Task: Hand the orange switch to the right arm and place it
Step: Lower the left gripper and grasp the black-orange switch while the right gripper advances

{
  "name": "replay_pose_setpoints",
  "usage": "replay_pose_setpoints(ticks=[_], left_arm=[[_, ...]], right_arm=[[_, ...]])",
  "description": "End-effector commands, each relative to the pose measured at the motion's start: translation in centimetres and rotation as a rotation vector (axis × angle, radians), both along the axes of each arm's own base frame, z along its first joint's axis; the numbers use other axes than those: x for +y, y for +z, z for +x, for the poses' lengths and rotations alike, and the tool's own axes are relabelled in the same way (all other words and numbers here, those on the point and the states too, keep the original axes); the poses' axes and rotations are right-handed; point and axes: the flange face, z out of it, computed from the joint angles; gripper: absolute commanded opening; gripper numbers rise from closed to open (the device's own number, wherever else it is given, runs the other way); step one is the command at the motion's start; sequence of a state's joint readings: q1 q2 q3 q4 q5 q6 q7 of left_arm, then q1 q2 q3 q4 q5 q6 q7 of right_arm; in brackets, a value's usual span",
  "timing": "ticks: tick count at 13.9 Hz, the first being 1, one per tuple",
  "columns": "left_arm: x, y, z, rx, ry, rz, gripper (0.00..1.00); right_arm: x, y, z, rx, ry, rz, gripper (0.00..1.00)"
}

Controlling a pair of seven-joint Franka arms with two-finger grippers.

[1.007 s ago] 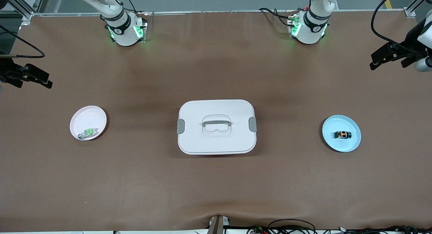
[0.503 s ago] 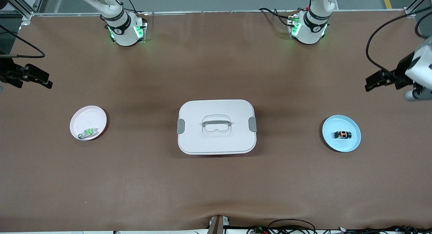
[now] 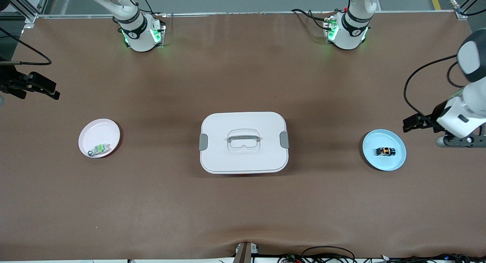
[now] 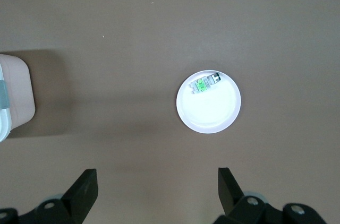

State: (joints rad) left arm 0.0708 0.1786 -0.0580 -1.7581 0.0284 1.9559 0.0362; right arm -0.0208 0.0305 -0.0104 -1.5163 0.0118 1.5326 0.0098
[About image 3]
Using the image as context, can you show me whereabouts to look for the blue round plate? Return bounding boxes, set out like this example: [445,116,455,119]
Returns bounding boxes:
[362,129,407,172]

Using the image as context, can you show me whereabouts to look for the pink round plate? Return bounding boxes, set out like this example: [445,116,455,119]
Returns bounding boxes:
[78,118,121,159]

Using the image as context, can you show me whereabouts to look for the pink box with white lid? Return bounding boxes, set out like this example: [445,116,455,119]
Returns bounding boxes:
[199,112,290,175]

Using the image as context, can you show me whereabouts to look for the brown table mat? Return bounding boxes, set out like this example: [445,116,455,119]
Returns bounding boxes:
[0,12,486,261]

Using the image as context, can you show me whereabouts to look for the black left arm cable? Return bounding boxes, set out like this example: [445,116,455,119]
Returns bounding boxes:
[403,54,468,121]

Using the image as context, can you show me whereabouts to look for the aluminium frame post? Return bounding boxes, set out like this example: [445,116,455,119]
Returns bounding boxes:
[455,0,486,20]
[9,0,52,24]

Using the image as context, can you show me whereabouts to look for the green and clear switch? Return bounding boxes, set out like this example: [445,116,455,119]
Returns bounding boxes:
[88,143,111,157]

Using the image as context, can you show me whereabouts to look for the black right arm base cable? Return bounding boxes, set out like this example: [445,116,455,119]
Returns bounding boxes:
[140,0,167,19]

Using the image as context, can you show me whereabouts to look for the black left arm base cables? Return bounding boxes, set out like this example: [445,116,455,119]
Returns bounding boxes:
[291,8,331,30]

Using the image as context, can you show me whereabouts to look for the black looped cable bundle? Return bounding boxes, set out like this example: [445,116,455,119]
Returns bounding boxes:
[276,246,357,263]

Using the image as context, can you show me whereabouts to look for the metal table edge bracket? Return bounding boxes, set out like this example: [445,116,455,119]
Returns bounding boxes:
[232,241,259,263]

